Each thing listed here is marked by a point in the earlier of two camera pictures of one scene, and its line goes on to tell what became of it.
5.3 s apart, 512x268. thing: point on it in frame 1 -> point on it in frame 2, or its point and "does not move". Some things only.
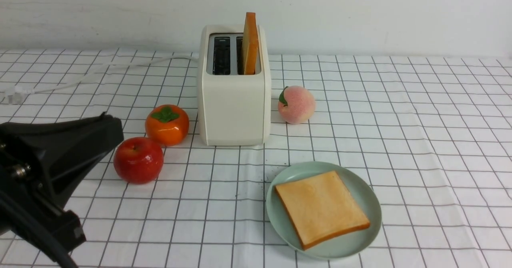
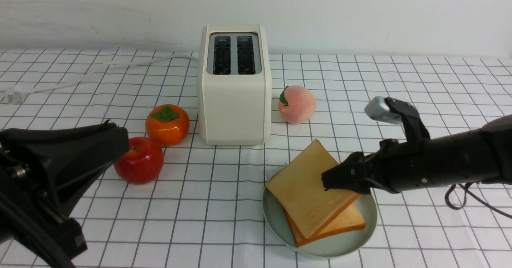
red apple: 138,160 does not move
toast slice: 250,43 -> 299,191
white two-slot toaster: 235,109 does not move
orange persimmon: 167,125 does not move
